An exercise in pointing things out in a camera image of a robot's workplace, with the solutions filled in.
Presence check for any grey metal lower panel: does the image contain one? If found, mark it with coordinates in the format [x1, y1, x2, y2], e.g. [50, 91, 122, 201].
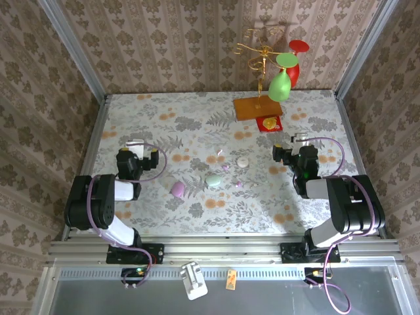
[31, 265, 416, 315]

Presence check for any aluminium side rail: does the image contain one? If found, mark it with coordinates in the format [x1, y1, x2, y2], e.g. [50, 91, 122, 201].
[333, 91, 388, 239]
[62, 94, 111, 240]

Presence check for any small orange tag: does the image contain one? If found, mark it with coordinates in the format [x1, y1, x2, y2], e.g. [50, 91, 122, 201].
[225, 268, 238, 291]

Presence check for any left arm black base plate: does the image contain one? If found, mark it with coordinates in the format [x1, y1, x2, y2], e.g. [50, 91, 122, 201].
[106, 242, 165, 265]

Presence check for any small black controller board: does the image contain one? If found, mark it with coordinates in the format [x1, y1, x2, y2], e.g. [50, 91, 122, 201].
[121, 267, 150, 285]
[304, 267, 331, 285]

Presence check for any white plastic bracket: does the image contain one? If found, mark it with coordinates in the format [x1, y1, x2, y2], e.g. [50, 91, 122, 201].
[178, 261, 209, 301]

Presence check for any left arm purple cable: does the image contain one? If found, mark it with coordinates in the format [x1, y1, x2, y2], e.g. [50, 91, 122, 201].
[85, 142, 168, 291]

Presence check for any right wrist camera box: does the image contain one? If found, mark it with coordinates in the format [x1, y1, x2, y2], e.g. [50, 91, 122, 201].
[291, 133, 310, 148]

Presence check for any aluminium frame post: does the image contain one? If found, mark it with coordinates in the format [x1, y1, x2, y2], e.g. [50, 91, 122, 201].
[37, 0, 108, 99]
[334, 0, 400, 98]

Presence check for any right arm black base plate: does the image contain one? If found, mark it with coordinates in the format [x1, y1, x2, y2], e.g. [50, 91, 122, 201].
[280, 241, 341, 264]

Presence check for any green wine glass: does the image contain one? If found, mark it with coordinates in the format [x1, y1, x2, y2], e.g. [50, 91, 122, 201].
[268, 52, 299, 102]

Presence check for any red snack packet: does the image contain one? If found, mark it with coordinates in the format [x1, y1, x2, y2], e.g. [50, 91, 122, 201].
[255, 115, 284, 133]

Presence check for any long aluminium base rail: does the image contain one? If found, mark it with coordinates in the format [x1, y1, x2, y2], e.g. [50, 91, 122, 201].
[47, 234, 403, 263]

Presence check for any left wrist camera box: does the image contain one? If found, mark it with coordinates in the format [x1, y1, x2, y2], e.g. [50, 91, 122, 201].
[126, 139, 146, 161]

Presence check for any red wine glass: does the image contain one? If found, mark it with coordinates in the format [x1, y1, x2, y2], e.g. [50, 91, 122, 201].
[278, 39, 310, 90]

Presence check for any grey slotted cable duct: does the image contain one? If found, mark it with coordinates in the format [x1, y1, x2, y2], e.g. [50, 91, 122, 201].
[57, 267, 308, 282]

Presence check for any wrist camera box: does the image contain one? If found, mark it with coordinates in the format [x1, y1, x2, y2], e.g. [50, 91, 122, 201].
[126, 139, 146, 161]
[291, 133, 310, 148]

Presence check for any gold wire rack wooden base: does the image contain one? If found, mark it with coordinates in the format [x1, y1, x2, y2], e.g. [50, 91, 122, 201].
[232, 28, 285, 121]

